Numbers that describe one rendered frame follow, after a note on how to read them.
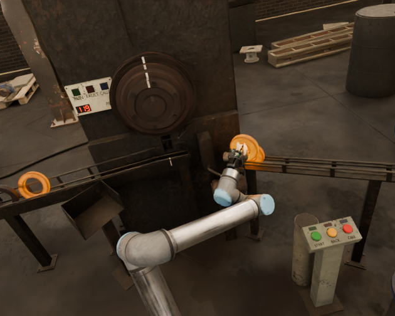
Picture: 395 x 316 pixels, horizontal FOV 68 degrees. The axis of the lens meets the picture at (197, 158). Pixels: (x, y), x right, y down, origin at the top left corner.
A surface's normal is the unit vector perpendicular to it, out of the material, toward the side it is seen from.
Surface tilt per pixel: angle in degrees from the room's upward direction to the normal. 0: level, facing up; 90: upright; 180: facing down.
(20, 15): 90
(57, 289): 0
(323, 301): 90
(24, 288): 0
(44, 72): 90
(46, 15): 90
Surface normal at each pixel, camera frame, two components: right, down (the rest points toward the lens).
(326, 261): 0.15, 0.56
